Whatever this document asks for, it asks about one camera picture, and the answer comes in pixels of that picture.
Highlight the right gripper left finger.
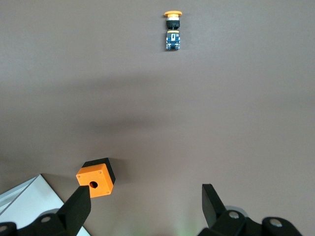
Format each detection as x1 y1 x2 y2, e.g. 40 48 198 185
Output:
0 186 92 236

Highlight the white drawer cabinet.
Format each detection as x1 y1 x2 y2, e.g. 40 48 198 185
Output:
0 174 92 236

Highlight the orange box with hole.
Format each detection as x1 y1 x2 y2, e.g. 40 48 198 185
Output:
75 157 116 199

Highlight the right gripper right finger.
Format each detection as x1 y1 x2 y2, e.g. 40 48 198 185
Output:
198 183 302 236

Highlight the orange mushroom push button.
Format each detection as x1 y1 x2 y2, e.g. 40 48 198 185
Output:
163 10 183 52

